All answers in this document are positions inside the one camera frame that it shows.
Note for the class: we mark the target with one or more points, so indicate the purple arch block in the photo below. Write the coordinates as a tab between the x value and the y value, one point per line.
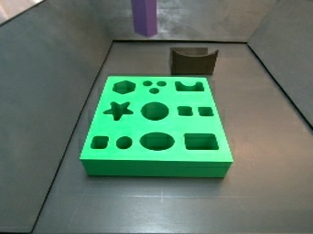
145	17

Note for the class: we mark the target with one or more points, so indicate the green shape sorting board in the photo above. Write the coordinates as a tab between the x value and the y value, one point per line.
157	128

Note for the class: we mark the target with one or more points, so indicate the dark brown arch holder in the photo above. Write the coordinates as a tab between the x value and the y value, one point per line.
193	61

